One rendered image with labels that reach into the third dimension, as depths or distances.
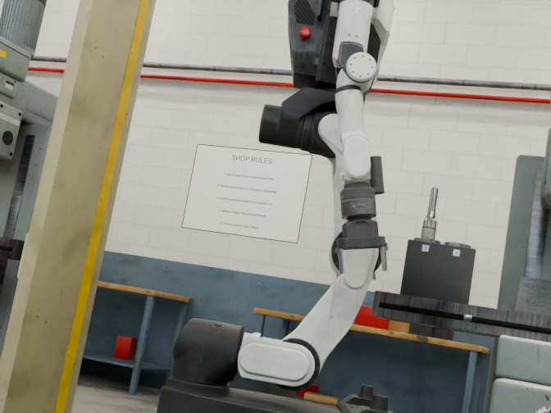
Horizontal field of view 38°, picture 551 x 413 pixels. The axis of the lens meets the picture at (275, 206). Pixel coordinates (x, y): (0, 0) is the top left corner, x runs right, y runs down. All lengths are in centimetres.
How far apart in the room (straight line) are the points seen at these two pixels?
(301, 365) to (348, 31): 88
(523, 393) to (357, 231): 62
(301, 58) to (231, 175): 539
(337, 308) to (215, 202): 550
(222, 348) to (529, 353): 87
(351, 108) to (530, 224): 120
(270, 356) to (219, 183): 558
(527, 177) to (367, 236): 122
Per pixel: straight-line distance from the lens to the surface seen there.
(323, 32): 228
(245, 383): 404
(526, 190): 308
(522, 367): 239
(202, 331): 218
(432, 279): 264
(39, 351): 299
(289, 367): 213
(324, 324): 218
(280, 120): 224
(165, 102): 813
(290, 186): 737
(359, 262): 215
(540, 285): 301
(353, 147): 199
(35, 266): 287
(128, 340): 744
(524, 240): 305
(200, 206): 767
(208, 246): 756
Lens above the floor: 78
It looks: 8 degrees up
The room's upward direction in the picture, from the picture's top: 10 degrees clockwise
